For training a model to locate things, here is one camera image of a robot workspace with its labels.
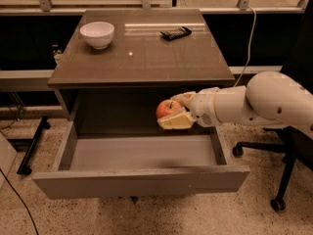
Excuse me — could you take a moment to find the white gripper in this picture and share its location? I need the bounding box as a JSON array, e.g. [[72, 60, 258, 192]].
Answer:
[[157, 87, 220, 129]]

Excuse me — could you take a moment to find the red apple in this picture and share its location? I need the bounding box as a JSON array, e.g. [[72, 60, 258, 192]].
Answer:
[[156, 99, 182, 118]]

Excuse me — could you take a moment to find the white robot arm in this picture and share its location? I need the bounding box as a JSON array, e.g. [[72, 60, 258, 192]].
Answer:
[[156, 71, 313, 138]]

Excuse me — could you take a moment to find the open grey top drawer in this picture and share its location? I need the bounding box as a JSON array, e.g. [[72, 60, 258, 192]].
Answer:
[[31, 89, 251, 201]]

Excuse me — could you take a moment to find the grey cabinet desk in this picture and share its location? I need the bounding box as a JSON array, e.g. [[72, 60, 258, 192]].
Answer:
[[47, 8, 236, 121]]

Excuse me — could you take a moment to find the white ceramic bowl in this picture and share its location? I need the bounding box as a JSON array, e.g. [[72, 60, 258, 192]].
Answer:
[[79, 22, 115, 49]]

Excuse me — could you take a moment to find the black office chair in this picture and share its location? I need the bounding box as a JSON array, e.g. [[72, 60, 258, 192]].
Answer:
[[232, 0, 313, 212]]

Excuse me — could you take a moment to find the black table leg foot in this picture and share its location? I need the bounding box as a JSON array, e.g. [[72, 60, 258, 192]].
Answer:
[[17, 116, 50, 175]]

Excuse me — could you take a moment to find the white hanging cable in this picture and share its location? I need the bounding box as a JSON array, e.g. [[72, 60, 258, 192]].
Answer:
[[233, 6, 258, 88]]

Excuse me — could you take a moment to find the black floor cable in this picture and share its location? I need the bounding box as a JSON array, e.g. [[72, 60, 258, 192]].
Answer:
[[0, 168, 40, 235]]

